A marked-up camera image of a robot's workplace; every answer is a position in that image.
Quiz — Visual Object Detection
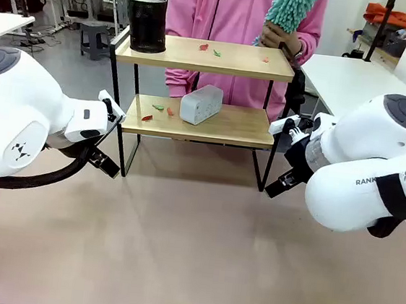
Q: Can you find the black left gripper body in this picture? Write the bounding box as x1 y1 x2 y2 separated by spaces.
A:
85 146 109 168

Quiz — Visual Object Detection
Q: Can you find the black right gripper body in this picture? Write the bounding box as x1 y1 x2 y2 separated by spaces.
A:
280 126 319 189

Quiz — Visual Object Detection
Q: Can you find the white rectangular box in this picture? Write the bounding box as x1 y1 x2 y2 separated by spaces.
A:
178 81 225 129

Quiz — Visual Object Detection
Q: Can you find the black mesh bin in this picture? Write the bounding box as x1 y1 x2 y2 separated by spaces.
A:
121 0 172 56

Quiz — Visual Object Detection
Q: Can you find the teal chenille duster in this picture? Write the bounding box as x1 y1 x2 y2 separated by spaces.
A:
252 0 318 54

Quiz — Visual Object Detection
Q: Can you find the pink sleeved left forearm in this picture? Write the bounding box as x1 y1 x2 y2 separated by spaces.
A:
292 1 328 69

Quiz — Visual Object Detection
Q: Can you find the two-tier wooden metal shelf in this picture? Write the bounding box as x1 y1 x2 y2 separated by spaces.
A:
95 22 303 196

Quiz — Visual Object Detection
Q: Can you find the person's left hand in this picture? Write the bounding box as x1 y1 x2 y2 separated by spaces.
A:
258 19 306 64

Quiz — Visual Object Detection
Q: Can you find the black office chair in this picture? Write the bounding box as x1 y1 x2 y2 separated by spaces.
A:
281 64 321 135

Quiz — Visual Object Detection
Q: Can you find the large white table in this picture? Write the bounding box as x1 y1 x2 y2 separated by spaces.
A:
295 52 406 127

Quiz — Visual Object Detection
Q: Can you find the dark wristwatch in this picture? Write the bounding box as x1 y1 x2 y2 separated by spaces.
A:
293 41 307 61

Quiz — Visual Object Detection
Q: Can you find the grey plastic stool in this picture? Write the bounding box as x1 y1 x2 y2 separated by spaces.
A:
76 19 115 63

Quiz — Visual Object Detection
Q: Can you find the black storage basket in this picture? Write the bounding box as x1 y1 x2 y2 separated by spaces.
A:
380 29 406 55

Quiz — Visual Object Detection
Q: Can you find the person in pink hoodie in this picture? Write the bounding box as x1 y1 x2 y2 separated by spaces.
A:
156 0 329 127

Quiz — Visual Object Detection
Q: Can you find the white side table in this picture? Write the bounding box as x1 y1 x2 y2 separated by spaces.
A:
0 12 36 51

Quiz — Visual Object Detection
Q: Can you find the orange cloth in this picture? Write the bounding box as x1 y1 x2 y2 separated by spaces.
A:
363 1 406 33

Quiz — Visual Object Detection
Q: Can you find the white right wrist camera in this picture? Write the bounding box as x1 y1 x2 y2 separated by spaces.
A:
267 111 315 139

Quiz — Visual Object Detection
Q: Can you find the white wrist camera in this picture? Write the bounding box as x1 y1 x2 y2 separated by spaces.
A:
95 89 129 125
267 111 315 139

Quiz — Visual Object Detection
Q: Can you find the black left arm cable sleeve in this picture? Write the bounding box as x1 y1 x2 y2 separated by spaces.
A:
0 136 94 199

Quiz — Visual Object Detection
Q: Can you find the black arm cable sleeve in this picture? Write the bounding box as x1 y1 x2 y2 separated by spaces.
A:
366 168 406 242
0 136 94 199

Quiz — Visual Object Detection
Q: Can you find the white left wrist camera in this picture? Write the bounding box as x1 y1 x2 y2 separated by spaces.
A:
95 89 129 125

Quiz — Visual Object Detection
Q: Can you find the black right arm cable sleeve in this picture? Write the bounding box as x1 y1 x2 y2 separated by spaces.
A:
366 168 406 242

